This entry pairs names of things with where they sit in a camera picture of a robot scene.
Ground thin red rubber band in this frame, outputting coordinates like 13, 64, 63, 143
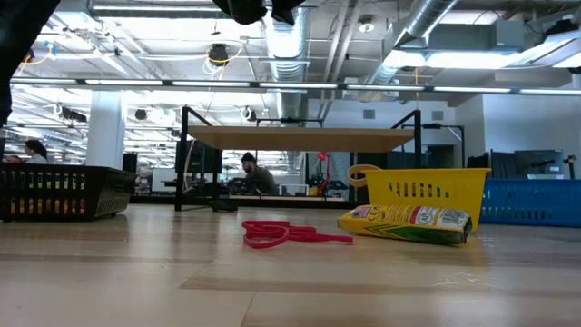
241, 220, 354, 250

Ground small black clip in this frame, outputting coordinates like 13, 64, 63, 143
209, 198, 239, 213

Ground black plastic basket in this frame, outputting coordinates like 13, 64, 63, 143
0, 162, 137, 223

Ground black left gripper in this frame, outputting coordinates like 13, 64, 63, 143
212, 0, 306, 26

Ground white building column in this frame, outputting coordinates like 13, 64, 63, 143
84, 90, 126, 169

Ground blue plastic basket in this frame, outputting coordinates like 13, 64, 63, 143
478, 177, 581, 229

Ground yellow plastic basket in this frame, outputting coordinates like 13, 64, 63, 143
361, 167, 492, 233

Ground wooden shelf riser black legs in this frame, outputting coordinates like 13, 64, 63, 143
174, 104, 467, 213

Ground red desk lamp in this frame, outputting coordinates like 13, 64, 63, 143
316, 151, 333, 197

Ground yellow crayon pack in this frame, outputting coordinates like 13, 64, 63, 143
337, 203, 474, 247

